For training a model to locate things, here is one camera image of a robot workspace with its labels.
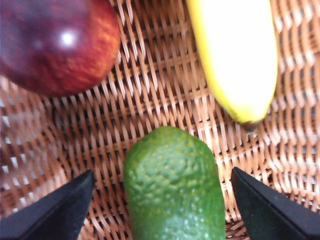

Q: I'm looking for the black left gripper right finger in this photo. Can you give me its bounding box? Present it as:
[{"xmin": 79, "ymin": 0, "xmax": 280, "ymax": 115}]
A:
[{"xmin": 230, "ymin": 166, "xmax": 320, "ymax": 240}]

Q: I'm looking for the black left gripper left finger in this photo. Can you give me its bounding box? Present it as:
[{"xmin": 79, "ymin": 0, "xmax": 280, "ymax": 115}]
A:
[{"xmin": 0, "ymin": 169, "xmax": 96, "ymax": 240}]

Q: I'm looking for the green avocado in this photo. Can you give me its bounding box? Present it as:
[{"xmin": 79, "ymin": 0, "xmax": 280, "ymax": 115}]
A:
[{"xmin": 123, "ymin": 125, "xmax": 227, "ymax": 240}]

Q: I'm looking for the brown wicker basket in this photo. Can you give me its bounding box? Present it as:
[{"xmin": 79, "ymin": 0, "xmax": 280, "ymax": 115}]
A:
[{"xmin": 0, "ymin": 0, "xmax": 320, "ymax": 240}]

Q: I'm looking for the yellow banana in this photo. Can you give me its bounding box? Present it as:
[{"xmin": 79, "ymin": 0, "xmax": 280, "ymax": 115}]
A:
[{"xmin": 186, "ymin": 0, "xmax": 279, "ymax": 131}]

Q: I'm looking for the dark red plum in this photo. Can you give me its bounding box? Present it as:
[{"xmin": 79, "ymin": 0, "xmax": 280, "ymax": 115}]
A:
[{"xmin": 0, "ymin": 0, "xmax": 123, "ymax": 97}]

